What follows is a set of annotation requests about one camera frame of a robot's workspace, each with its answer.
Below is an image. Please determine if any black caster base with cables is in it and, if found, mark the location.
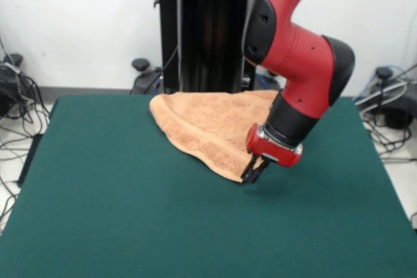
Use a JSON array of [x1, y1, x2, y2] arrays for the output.
[[354, 66, 417, 130], [0, 53, 26, 118]]

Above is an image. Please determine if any blue cable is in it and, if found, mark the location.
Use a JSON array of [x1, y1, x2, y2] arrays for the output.
[[255, 73, 278, 91], [352, 64, 408, 102]]

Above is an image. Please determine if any black cable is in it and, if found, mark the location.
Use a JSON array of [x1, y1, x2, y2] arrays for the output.
[[143, 45, 180, 95]]

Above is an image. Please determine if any dark green tablecloth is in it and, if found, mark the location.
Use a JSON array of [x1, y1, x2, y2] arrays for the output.
[[0, 95, 417, 278]]

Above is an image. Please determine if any tan terry towel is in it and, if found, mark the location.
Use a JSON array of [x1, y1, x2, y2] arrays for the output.
[[149, 90, 281, 184]]

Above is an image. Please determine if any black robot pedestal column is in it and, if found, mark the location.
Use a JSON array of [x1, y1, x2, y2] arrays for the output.
[[152, 0, 271, 96]]

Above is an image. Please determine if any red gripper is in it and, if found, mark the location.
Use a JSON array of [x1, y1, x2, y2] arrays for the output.
[[241, 124, 304, 185]]

